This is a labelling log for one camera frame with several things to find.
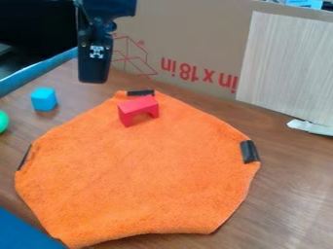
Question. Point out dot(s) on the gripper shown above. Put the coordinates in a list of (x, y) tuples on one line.
[(99, 25)]

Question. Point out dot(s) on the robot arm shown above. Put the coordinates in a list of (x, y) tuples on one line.
[(110, 6)]

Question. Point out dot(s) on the blue cube block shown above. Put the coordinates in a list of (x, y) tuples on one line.
[(43, 99)]

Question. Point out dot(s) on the red arch block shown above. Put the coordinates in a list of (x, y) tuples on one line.
[(135, 109)]

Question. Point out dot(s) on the cardboard box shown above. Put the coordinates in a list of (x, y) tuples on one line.
[(190, 39)]

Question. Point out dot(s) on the green ball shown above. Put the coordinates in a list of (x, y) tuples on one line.
[(2, 122)]

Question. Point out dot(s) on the orange cloth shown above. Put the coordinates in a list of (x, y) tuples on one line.
[(138, 175)]

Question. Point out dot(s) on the light wooden board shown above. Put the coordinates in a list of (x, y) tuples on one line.
[(288, 64)]

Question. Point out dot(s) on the white paper scrap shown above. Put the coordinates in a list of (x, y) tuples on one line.
[(310, 126)]

